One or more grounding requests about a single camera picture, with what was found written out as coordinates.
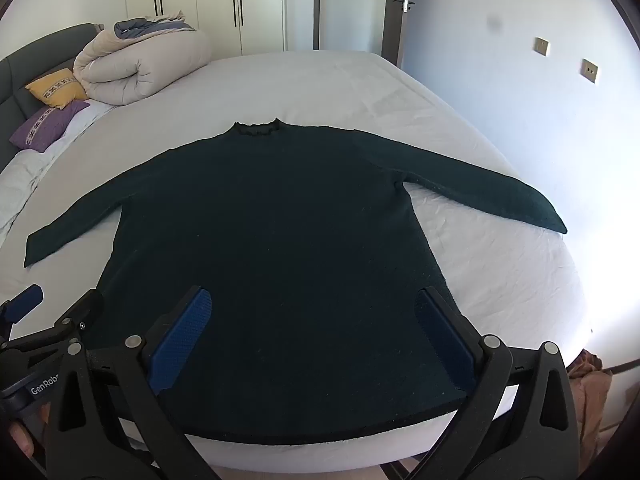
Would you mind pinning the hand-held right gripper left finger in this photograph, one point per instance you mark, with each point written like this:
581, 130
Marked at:
182, 340

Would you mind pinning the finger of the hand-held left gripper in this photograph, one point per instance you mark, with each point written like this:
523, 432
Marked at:
24, 302
82, 310

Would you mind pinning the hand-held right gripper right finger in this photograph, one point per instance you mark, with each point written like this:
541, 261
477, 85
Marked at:
445, 342

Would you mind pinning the dark green towel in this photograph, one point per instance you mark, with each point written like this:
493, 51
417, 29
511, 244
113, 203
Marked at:
275, 235

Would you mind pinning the person's left hand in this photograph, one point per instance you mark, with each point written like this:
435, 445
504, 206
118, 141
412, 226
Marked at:
21, 440

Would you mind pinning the white crumpled blanket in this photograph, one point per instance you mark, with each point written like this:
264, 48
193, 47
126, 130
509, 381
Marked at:
22, 185

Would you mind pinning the pink brown cloth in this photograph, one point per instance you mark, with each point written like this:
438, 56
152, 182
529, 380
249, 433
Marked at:
592, 400

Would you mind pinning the purple patterned pillow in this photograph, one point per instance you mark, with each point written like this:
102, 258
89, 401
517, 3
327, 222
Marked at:
45, 125

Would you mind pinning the yellow patterned pillow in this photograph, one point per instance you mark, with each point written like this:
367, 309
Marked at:
57, 87

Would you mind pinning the grey padded headboard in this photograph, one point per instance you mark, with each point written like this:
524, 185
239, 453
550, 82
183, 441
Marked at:
30, 57

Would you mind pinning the beige folded duvet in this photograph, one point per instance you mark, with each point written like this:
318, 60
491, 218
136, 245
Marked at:
140, 67

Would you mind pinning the white sheeted bed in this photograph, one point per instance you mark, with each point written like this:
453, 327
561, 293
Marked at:
325, 90

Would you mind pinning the blue grey folded blanket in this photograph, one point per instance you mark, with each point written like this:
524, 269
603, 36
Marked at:
145, 27

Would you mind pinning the dark wooden door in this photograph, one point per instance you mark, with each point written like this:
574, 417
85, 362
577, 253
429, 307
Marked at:
395, 35

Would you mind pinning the white wardrobe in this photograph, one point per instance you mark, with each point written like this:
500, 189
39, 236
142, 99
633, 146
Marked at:
210, 5

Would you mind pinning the beige wall socket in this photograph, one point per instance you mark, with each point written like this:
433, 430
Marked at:
589, 71
542, 46

